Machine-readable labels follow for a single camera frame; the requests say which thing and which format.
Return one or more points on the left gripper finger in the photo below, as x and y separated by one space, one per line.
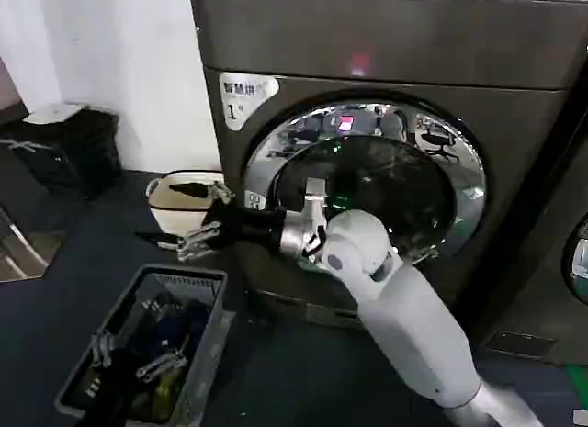
104 351
161 362

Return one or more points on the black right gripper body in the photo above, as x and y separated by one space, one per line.
250 227

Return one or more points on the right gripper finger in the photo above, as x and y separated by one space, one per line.
197 243
220 193

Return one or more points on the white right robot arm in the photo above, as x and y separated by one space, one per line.
399 326

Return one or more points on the small white door sticker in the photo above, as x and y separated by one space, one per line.
253 201

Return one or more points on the yellow-green garment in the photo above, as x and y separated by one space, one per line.
163 395

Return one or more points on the white oval laundry tub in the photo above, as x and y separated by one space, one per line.
177 211

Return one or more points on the dark blue garment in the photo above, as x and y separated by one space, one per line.
177 326

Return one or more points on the grey plastic laundry basket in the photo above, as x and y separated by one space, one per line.
206 317

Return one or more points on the white energy label sticker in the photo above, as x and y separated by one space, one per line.
245 98

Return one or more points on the black waste bin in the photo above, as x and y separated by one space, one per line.
87 156

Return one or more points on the round glass dryer door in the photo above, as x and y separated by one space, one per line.
395 183

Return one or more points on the white bin lid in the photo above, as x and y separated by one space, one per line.
55 112

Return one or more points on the grey dryer with label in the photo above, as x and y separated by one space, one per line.
367 37

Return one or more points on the grey dryer without label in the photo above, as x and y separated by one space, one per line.
546 225

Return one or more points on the round door of plain dryer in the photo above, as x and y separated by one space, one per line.
578 261

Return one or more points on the metal frame stand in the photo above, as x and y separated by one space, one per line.
23 248

